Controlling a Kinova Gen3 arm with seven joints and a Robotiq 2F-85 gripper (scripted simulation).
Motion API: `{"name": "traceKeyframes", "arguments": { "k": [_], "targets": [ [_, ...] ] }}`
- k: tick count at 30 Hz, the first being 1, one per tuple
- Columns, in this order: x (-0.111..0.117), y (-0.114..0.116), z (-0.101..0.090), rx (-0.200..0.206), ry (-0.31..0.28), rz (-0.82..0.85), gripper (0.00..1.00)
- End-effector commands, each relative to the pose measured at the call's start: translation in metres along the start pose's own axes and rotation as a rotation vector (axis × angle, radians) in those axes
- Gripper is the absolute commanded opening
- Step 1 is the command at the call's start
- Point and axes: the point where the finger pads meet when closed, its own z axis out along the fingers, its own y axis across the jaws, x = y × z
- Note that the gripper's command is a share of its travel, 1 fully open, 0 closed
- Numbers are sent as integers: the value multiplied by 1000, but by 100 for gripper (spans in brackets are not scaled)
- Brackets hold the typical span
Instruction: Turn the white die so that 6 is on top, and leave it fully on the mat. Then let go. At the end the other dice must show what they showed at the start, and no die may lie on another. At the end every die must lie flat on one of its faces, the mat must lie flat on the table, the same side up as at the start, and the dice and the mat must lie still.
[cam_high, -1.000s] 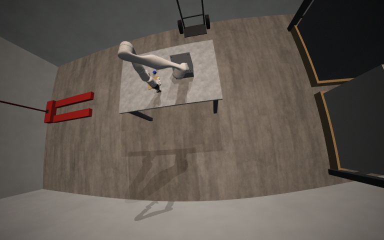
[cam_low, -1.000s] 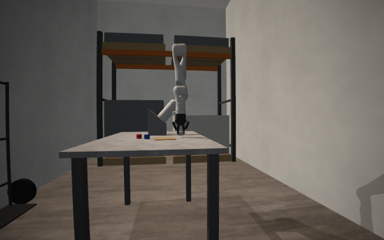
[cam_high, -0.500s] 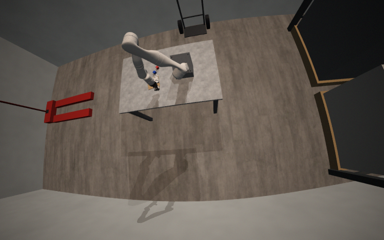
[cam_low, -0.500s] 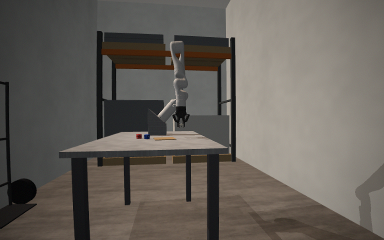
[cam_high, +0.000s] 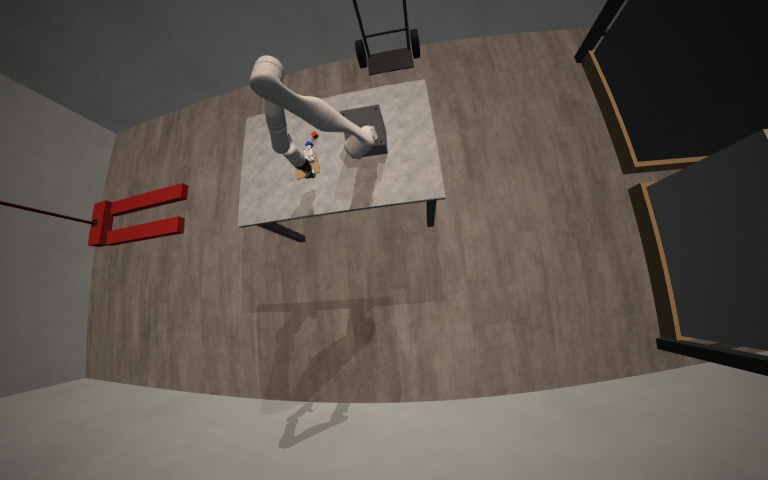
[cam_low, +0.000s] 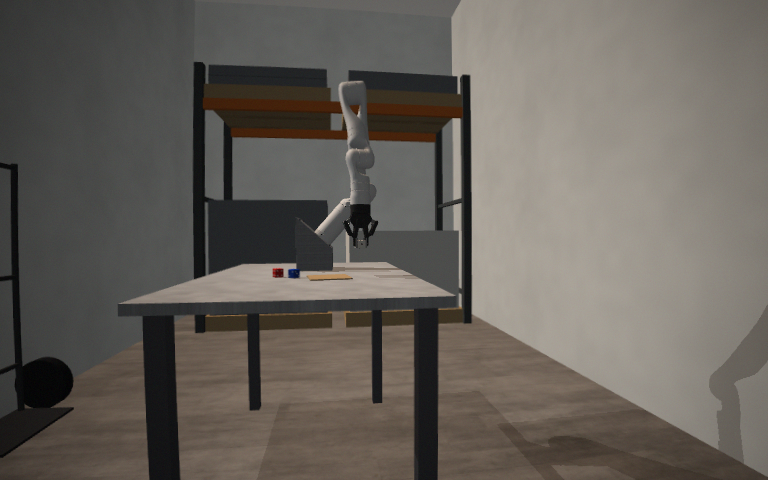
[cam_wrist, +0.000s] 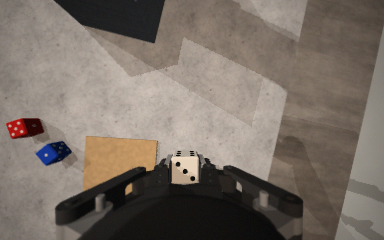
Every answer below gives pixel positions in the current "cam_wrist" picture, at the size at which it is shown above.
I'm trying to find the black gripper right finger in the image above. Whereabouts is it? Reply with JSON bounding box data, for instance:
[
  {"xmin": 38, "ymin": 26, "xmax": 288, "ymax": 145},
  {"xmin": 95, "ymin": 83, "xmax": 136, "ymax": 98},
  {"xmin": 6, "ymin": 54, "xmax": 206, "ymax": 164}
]
[{"xmin": 198, "ymin": 154, "xmax": 303, "ymax": 240}]

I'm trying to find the red die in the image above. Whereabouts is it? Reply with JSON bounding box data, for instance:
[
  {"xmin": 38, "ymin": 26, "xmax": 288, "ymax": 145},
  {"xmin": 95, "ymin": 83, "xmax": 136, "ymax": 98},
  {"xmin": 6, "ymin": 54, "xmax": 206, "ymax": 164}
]
[{"xmin": 6, "ymin": 118, "xmax": 44, "ymax": 139}]

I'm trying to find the white die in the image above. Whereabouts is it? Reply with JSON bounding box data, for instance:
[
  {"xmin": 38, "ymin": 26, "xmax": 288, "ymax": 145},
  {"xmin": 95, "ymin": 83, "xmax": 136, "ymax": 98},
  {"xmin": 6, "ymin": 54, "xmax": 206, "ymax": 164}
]
[{"xmin": 171, "ymin": 150, "xmax": 199, "ymax": 184}]

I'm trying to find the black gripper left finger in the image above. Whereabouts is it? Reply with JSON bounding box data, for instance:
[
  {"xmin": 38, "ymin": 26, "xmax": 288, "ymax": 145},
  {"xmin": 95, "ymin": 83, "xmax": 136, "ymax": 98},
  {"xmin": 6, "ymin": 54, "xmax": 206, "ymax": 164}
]
[{"xmin": 55, "ymin": 154, "xmax": 173, "ymax": 240}]

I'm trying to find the tan flat mat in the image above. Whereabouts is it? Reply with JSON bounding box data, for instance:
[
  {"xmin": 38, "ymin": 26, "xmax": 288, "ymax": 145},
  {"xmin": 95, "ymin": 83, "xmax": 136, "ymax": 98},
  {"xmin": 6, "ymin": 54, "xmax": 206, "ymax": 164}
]
[{"xmin": 83, "ymin": 136, "xmax": 157, "ymax": 191}]

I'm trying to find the blue die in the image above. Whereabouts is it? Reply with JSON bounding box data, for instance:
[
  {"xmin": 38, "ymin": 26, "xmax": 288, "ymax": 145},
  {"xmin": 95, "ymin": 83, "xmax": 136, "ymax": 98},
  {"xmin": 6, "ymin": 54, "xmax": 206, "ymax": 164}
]
[{"xmin": 36, "ymin": 141, "xmax": 72, "ymax": 166}]

